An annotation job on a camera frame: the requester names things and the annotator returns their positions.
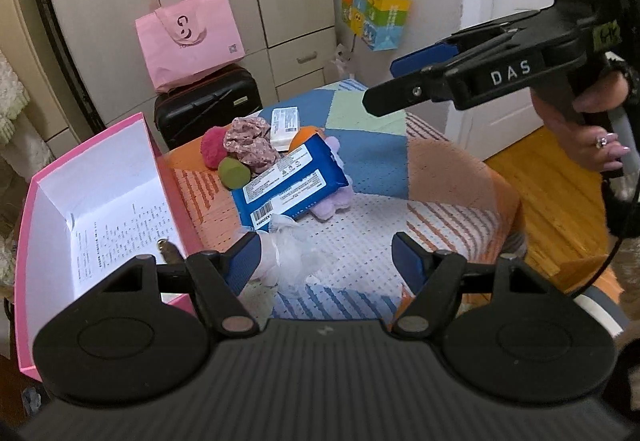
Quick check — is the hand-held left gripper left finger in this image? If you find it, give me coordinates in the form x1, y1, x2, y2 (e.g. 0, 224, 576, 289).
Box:
97, 232, 266, 338

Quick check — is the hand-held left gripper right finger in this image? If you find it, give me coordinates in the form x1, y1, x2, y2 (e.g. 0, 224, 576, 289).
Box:
391, 232, 556, 337

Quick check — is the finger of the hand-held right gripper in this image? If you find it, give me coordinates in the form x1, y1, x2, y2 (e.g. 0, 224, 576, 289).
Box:
390, 20, 524, 78
362, 61, 456, 118

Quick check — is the clear plastic bag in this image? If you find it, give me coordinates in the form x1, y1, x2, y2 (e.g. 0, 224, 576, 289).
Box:
247, 215, 333, 299

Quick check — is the blue wipes pack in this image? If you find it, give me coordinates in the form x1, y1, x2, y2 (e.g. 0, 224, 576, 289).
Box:
231, 133, 351, 233

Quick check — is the white wipes pack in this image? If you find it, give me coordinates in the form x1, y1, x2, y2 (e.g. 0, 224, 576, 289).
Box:
270, 107, 302, 152

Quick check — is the floral pink cloth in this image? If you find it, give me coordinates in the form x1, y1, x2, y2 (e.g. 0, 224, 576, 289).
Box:
223, 117, 286, 178

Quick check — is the pink cardboard box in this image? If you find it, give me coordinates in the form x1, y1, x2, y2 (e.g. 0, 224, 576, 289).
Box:
14, 115, 198, 384

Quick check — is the person's right hand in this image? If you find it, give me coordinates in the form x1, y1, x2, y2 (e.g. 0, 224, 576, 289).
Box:
531, 72, 632, 170

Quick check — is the small grey plush toy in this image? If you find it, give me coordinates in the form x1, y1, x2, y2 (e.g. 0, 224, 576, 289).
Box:
332, 42, 353, 76

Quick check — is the small brown object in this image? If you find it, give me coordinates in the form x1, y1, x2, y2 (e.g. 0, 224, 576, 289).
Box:
156, 238, 181, 267

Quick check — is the green ball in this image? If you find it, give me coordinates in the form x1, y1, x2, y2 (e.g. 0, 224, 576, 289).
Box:
218, 156, 251, 190

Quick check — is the purple plush toy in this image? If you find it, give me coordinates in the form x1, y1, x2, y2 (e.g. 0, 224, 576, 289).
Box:
310, 135, 353, 222

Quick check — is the orange plush toy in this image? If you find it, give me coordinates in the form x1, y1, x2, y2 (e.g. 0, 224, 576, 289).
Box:
289, 125, 323, 154

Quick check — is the pink plush ball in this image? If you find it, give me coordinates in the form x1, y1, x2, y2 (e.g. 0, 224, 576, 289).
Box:
201, 126, 232, 169

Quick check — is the black suitcase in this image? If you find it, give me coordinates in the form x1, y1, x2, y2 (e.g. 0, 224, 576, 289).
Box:
152, 63, 264, 152

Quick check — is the pink tote bag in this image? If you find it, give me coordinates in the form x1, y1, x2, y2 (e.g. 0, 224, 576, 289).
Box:
135, 0, 246, 90

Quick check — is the black pole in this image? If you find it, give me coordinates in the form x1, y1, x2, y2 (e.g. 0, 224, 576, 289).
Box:
27, 0, 108, 134

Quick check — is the cream knitted sweater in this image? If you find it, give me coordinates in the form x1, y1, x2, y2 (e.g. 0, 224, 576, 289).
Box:
0, 48, 31, 146

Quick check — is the black cable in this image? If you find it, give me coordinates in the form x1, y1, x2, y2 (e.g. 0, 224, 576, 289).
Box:
569, 231, 623, 300

